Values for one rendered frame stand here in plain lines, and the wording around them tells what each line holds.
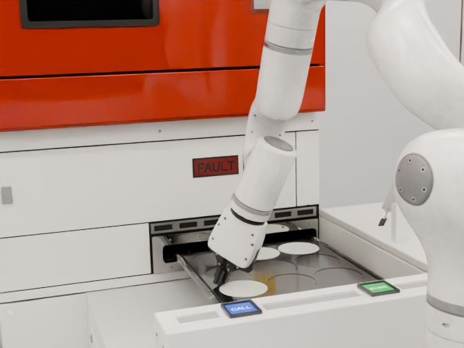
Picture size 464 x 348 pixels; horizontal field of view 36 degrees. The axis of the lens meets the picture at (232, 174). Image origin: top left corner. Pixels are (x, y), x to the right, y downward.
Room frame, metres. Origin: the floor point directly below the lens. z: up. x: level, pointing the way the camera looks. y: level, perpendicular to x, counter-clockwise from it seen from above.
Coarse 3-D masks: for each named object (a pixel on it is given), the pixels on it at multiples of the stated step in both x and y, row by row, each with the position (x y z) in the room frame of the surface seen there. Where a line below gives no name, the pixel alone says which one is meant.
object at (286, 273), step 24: (312, 240) 1.73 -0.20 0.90; (192, 264) 1.56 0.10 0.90; (216, 264) 1.56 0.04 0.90; (264, 264) 1.55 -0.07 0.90; (288, 264) 1.55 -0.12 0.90; (312, 264) 1.54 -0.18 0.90; (336, 264) 1.53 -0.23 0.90; (216, 288) 1.40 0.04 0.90; (288, 288) 1.39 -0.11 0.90; (312, 288) 1.39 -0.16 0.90
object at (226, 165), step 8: (200, 160) 1.70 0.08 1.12; (208, 160) 1.71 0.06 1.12; (216, 160) 1.72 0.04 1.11; (224, 160) 1.72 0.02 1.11; (232, 160) 1.73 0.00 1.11; (200, 168) 1.70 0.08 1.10; (208, 168) 1.71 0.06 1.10; (216, 168) 1.72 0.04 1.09; (224, 168) 1.72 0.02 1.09; (232, 168) 1.73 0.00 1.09
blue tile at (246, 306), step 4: (232, 304) 1.14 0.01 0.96; (236, 304) 1.14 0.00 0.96; (240, 304) 1.14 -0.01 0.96; (244, 304) 1.14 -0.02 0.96; (248, 304) 1.14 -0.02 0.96; (228, 308) 1.13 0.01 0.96; (232, 308) 1.13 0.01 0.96; (236, 308) 1.13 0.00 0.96; (240, 308) 1.13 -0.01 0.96; (244, 308) 1.13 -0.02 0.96; (248, 308) 1.13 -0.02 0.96; (252, 308) 1.13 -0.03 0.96; (232, 312) 1.11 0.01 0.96; (236, 312) 1.11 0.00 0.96; (240, 312) 1.11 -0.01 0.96
